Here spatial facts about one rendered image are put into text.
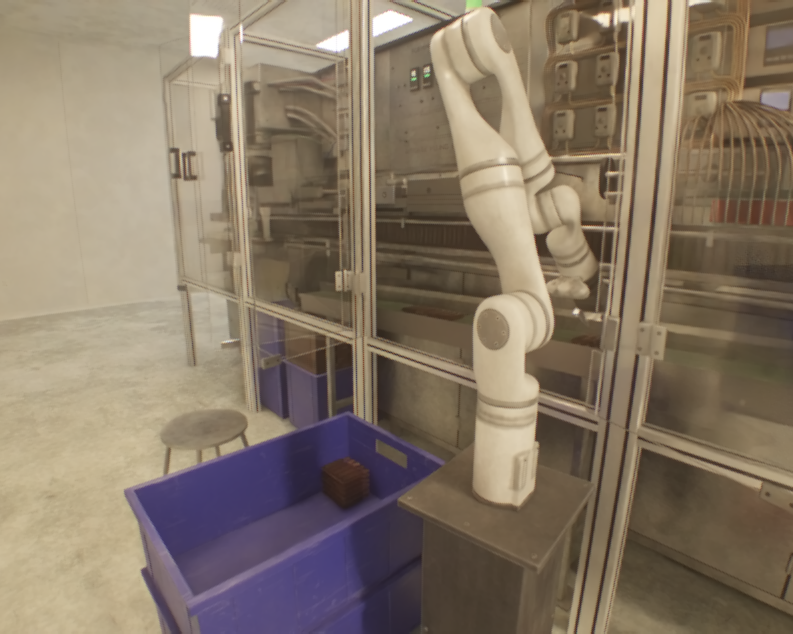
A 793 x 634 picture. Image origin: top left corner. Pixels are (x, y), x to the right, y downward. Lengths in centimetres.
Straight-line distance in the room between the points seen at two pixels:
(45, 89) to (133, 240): 165
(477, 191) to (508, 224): 6
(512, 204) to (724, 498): 96
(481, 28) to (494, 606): 85
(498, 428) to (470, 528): 15
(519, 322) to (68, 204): 530
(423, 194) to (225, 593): 117
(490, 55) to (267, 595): 93
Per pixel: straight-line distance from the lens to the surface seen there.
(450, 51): 76
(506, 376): 67
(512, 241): 70
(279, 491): 131
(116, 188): 573
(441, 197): 144
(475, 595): 84
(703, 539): 146
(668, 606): 154
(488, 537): 73
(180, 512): 121
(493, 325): 66
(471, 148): 70
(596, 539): 117
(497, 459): 73
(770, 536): 141
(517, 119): 79
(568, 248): 93
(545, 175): 84
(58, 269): 567
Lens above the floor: 100
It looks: 13 degrees down
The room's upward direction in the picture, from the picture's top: straight up
